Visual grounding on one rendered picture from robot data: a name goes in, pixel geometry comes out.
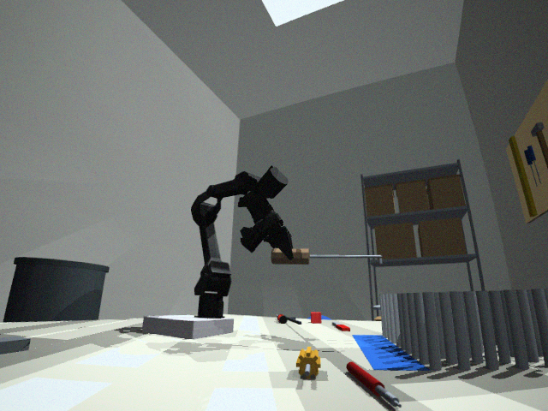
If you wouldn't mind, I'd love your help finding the red cube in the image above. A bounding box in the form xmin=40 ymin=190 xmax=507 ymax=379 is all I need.
xmin=311 ymin=313 xmax=322 ymax=324

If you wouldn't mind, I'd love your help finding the red-handled screwdriver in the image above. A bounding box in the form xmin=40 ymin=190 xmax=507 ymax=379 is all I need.
xmin=346 ymin=362 xmax=402 ymax=408

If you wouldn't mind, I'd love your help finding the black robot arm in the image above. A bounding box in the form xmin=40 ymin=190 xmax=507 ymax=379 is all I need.
xmin=191 ymin=166 xmax=289 ymax=319

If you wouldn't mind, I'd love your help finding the blue tape strip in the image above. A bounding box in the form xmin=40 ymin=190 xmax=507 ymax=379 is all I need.
xmin=352 ymin=335 xmax=431 ymax=371

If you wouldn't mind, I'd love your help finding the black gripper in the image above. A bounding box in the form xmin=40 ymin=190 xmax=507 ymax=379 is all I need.
xmin=252 ymin=203 xmax=294 ymax=260

